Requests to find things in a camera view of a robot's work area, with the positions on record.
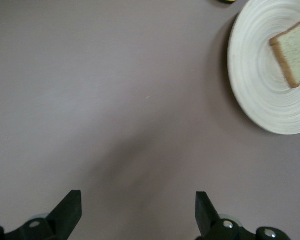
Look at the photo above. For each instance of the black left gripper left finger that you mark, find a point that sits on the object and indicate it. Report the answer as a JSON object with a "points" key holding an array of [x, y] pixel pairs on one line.
{"points": [[60, 220]]}

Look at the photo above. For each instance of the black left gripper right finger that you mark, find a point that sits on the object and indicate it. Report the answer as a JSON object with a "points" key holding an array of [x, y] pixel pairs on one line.
{"points": [[207, 217]]}

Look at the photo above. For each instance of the round wooden plate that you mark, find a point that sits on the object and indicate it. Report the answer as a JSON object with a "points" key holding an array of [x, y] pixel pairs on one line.
{"points": [[260, 105]]}

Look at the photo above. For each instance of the brown-crusted bread slice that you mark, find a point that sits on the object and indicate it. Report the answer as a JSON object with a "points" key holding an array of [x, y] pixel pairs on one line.
{"points": [[295, 55]]}

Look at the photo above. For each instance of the yellow quilted oven mitt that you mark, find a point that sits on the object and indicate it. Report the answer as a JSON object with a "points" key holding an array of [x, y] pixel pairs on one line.
{"points": [[226, 1]]}

